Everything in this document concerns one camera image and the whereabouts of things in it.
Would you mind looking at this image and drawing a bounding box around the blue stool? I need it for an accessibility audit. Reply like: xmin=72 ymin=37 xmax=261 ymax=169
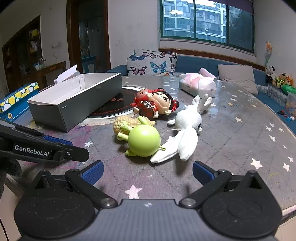
xmin=81 ymin=56 xmax=97 ymax=74

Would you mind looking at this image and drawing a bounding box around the blue yellow spotted box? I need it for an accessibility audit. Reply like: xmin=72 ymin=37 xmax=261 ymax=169
xmin=0 ymin=81 xmax=39 ymax=121

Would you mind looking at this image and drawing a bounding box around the yellow plush toy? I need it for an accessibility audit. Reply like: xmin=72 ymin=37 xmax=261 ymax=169
xmin=272 ymin=72 xmax=295 ymax=89

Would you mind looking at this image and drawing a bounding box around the dark wooden cabinet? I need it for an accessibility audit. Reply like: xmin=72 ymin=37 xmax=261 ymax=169
xmin=2 ymin=15 xmax=43 ymax=93

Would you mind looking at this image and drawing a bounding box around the wooden side table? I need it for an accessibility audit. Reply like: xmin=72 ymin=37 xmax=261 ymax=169
xmin=34 ymin=61 xmax=67 ymax=90

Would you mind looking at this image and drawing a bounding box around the black round hotplate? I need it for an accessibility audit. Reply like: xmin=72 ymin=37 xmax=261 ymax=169
xmin=78 ymin=85 xmax=149 ymax=126

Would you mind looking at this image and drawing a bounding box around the tan peanut toy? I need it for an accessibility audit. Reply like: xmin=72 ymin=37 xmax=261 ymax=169
xmin=113 ymin=115 xmax=139 ymax=136

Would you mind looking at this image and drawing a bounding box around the red dress doll figure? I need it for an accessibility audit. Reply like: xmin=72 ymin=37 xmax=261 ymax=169
xmin=130 ymin=87 xmax=180 ymax=121

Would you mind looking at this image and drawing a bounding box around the butterfly print cushion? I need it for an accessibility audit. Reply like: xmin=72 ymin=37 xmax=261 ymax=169
xmin=126 ymin=49 xmax=178 ymax=77

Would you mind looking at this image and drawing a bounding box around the grey cushion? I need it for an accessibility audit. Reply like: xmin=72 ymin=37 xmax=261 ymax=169
xmin=217 ymin=64 xmax=259 ymax=95

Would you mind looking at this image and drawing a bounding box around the grey star print tablecloth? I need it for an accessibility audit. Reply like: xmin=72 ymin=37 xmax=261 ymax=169
xmin=5 ymin=75 xmax=296 ymax=234

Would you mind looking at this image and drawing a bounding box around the white paper box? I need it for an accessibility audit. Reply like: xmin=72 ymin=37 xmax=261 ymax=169
xmin=54 ymin=65 xmax=80 ymax=85

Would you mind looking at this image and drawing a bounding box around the pink white tissue pack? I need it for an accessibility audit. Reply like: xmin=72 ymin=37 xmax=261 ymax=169
xmin=178 ymin=67 xmax=217 ymax=97

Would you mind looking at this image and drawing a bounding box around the blue sofa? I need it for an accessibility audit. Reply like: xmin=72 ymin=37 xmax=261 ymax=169
xmin=108 ymin=54 xmax=296 ymax=123

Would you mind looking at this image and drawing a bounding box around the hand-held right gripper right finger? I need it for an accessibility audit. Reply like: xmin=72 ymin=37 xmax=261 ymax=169
xmin=179 ymin=160 xmax=264 ymax=209

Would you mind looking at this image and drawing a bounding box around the green framed window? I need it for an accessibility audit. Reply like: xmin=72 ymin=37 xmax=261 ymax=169
xmin=159 ymin=0 xmax=255 ymax=53

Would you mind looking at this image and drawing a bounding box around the dark wooden door frame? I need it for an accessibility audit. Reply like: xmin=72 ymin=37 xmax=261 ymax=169
xmin=66 ymin=0 xmax=111 ymax=73

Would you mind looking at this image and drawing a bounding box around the hanging wall doll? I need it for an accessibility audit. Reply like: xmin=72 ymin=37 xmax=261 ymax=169
xmin=265 ymin=41 xmax=273 ymax=68

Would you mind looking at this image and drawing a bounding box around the green inflatable toy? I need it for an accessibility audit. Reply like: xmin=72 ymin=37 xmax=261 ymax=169
xmin=281 ymin=84 xmax=296 ymax=95

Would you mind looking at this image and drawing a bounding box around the light green round toy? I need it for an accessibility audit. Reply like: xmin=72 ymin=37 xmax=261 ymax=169
xmin=117 ymin=116 xmax=166 ymax=158

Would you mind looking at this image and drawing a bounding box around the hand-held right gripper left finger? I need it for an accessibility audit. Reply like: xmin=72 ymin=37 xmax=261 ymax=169
xmin=32 ymin=160 xmax=118 ymax=210

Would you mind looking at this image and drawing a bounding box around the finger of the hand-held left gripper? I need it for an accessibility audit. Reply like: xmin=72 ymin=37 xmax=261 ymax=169
xmin=0 ymin=133 xmax=90 ymax=163
xmin=0 ymin=119 xmax=74 ymax=146

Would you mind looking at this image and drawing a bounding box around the clear plastic container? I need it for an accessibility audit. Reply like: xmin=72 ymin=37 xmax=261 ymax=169
xmin=285 ymin=91 xmax=296 ymax=119

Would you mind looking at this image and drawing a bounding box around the grey storage box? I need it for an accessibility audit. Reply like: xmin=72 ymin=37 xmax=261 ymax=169
xmin=267 ymin=83 xmax=289 ymax=107

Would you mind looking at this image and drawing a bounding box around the black white plush toy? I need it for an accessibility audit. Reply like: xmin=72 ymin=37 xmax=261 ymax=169
xmin=265 ymin=66 xmax=277 ymax=84

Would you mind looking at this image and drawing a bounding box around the person's left hand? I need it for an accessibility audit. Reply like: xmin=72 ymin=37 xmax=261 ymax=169
xmin=0 ymin=157 xmax=23 ymax=186

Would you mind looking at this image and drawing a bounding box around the grey rectangular box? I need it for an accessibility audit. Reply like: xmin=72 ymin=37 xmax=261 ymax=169
xmin=27 ymin=72 xmax=122 ymax=133

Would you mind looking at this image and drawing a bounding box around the white plush rabbit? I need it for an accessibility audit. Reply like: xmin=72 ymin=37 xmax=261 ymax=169
xmin=150 ymin=94 xmax=212 ymax=164

